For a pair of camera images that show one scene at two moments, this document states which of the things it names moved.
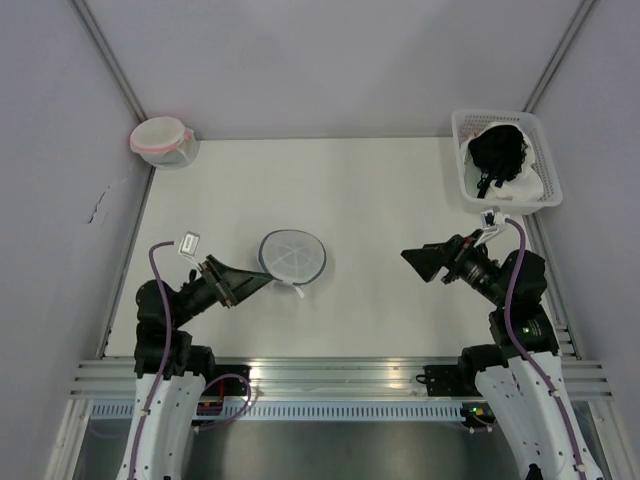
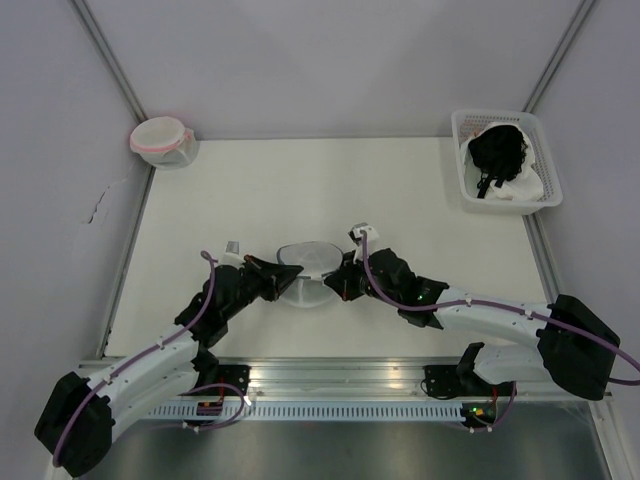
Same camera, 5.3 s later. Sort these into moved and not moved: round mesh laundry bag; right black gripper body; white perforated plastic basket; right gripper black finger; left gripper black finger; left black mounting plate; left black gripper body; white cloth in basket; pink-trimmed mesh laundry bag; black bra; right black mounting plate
Moved: left gripper black finger; right gripper black finger; round mesh laundry bag; left black gripper body; right black gripper body
Not moved: left black mounting plate; right black mounting plate; white perforated plastic basket; pink-trimmed mesh laundry bag; black bra; white cloth in basket
